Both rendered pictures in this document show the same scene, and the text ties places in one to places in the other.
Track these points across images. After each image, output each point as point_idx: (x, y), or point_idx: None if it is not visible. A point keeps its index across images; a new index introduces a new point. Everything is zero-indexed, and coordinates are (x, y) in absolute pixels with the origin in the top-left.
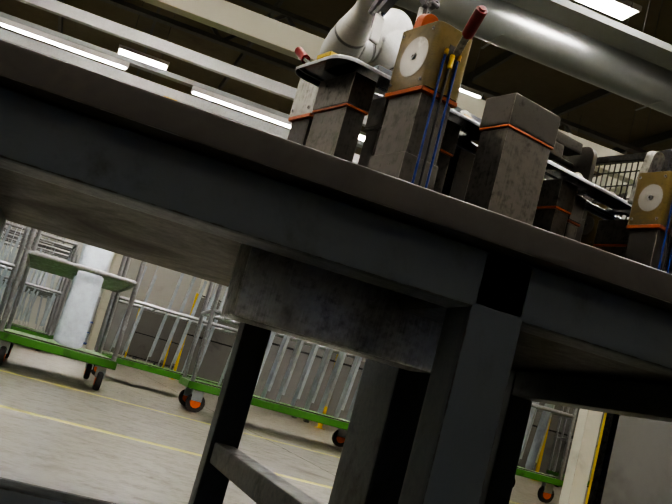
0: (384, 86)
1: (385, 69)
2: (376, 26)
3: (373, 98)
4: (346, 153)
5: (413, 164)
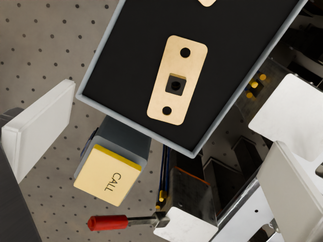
0: (276, 241)
1: (203, 144)
2: (46, 141)
3: (253, 214)
4: None
5: None
